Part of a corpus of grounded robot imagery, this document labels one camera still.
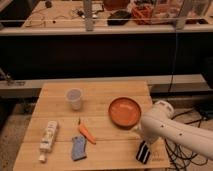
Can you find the black white striped eraser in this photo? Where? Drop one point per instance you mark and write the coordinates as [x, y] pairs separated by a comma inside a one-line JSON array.
[[143, 153]]

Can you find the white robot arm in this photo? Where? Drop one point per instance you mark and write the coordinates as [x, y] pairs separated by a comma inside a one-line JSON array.
[[157, 122]]

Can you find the orange ceramic bowl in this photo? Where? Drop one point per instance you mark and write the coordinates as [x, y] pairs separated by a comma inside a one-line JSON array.
[[124, 112]]

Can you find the translucent plastic cup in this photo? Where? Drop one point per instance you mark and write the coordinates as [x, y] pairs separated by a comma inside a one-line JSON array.
[[74, 97]]

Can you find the orange toy carrot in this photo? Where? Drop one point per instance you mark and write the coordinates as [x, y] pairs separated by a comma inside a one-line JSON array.
[[84, 131]]

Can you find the black object on bench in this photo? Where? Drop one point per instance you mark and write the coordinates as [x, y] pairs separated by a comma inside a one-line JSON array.
[[119, 17]]

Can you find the white tube bottle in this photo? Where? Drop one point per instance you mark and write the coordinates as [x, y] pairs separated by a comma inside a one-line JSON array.
[[48, 140]]

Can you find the orange crate on bench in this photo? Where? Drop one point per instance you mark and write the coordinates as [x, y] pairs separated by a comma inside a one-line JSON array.
[[142, 14]]

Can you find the metal clamp at left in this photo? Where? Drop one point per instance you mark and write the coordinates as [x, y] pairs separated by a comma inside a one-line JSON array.
[[7, 80]]

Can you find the grey metal post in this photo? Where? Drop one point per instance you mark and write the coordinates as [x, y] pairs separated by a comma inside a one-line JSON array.
[[87, 5]]

